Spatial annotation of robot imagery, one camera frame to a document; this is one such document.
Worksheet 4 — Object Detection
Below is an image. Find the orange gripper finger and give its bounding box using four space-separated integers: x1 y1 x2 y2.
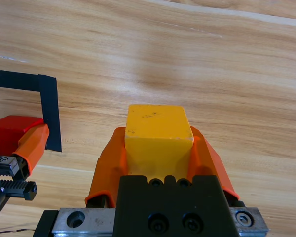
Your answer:
186 125 240 201
84 127 131 208

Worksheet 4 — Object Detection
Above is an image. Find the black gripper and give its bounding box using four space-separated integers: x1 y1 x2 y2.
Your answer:
0 123 50 220

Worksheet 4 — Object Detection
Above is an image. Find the red wooden cube block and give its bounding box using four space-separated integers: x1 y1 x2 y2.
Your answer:
0 115 44 156

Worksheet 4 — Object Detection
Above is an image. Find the yellow wooden cube block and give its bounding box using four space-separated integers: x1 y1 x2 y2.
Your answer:
124 104 195 183

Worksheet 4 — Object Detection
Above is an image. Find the black tape square outline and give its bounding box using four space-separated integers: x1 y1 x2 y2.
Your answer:
0 69 63 153

